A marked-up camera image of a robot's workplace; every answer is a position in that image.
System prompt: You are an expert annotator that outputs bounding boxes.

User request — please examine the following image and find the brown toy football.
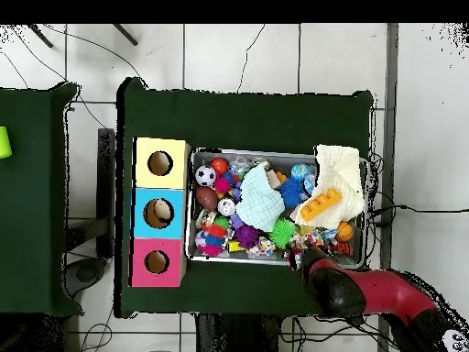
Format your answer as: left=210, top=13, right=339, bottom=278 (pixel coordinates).
left=195, top=185, right=220, bottom=212

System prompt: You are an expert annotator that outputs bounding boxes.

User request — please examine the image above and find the green spiky ball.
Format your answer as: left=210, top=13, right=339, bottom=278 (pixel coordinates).
left=268, top=217, right=300, bottom=250

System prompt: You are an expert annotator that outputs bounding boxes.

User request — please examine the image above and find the thick black floor cable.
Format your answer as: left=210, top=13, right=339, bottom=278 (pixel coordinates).
left=369, top=203, right=469, bottom=228

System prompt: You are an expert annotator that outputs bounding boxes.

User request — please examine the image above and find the wooden box with three holes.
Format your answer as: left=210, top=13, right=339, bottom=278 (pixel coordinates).
left=129, top=137, right=192, bottom=289

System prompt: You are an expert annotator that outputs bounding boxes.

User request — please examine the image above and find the black upright bar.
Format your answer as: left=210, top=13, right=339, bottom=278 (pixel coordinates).
left=96, top=127, right=117, bottom=259

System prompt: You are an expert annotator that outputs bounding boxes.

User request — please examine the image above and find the mint green cloth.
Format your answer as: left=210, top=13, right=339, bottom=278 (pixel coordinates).
left=234, top=162, right=286, bottom=233

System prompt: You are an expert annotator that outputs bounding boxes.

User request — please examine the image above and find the cream knitted cloth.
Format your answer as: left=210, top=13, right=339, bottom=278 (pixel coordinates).
left=294, top=143, right=366, bottom=231

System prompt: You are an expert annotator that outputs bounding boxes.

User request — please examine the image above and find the dark green tablecloth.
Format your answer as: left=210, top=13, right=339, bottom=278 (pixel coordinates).
left=0, top=81, right=85, bottom=317
left=115, top=76, right=375, bottom=319

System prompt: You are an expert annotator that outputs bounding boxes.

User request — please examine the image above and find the small orange basketball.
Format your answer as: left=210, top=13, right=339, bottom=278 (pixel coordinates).
left=335, top=220, right=354, bottom=243

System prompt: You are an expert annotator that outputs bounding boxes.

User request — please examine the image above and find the black and white soccer ball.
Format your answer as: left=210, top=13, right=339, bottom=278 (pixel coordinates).
left=194, top=165, right=218, bottom=188

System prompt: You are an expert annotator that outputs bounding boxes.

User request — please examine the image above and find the black tripod leg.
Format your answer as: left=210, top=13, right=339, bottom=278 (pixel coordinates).
left=27, top=24, right=55, bottom=49
left=112, top=24, right=139, bottom=47

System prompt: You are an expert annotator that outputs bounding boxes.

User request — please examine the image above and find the thin black floor cable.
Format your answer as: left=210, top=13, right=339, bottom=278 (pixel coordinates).
left=235, top=24, right=266, bottom=94

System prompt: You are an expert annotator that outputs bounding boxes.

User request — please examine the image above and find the blue spiky ball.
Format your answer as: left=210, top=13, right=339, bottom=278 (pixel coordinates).
left=278, top=177, right=308, bottom=209

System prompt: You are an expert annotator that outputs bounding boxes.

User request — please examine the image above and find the orange toy brick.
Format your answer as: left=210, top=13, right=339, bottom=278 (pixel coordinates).
left=299, top=187, right=344, bottom=224

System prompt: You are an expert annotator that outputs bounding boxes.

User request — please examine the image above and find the shallow mesh bin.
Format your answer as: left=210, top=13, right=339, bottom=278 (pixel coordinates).
left=184, top=147, right=369, bottom=270

